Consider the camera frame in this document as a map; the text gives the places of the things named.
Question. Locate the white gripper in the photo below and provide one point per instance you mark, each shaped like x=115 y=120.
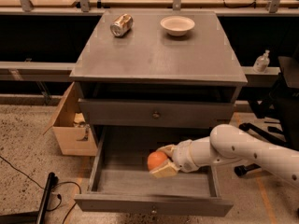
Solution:
x=182 y=155

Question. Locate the orange ball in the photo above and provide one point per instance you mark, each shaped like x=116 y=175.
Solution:
x=156 y=159

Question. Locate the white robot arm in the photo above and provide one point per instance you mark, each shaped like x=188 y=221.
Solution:
x=225 y=144

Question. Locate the open lower grey drawer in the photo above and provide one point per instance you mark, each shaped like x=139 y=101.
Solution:
x=120 y=181

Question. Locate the grey wooden drawer cabinet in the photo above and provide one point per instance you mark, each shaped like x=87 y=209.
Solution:
x=148 y=64

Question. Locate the upper grey drawer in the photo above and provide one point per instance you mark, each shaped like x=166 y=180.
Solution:
x=155 y=113

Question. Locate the silver orange soda can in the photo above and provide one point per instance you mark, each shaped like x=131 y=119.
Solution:
x=121 y=25

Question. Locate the cardboard box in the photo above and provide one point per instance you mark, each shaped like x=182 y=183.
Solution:
x=72 y=133

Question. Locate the black office chair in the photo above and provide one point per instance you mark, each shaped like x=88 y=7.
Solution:
x=282 y=103

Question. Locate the white bowl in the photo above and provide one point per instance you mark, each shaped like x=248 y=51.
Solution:
x=177 y=25

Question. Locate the clear sanitizer pump bottle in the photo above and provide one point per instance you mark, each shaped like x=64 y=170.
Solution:
x=262 y=62

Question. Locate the black floor stand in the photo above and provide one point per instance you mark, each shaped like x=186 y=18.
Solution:
x=35 y=217

